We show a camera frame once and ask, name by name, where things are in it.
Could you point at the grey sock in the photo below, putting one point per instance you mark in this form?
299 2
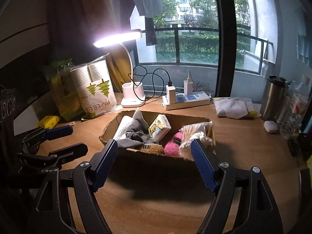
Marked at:
135 136

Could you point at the cartoon tissue packet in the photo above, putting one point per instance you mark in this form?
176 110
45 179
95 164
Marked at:
159 128

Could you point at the white wipes pack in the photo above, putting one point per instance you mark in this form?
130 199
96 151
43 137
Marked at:
236 107

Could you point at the hanging dark clothes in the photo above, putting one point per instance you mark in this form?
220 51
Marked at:
146 8

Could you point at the steel thermos mug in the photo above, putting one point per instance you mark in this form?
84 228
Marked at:
273 96

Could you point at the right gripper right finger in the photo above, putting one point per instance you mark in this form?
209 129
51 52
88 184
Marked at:
206 162

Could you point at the paper cup sleeve bag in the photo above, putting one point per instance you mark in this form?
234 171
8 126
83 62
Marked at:
94 88

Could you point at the white USB charger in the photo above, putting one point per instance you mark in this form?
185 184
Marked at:
170 91

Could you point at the brown fuzzy item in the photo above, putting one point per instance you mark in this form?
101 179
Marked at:
152 148

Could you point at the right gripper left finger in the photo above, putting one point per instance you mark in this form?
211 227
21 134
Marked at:
101 164

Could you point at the yellow package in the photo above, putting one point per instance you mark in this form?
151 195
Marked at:
49 122

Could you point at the white earbuds case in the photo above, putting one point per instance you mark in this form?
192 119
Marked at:
271 127

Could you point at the white power strip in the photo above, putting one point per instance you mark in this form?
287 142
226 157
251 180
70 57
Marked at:
183 101

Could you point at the white plug adapter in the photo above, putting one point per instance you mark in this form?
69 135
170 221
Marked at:
188 85

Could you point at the cotton swab bag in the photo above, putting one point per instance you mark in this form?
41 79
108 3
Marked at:
202 131

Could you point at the white desk lamp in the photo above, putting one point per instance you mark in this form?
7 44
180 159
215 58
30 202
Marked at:
121 68

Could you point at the green paper cup bag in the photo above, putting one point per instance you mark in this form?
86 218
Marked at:
62 88

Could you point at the clear plastic water bottle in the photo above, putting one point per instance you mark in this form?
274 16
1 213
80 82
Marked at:
298 106

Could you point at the pink fluffy plush item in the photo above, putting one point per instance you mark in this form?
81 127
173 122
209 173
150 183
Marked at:
172 146

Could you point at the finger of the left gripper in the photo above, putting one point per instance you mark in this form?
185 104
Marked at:
56 159
58 131

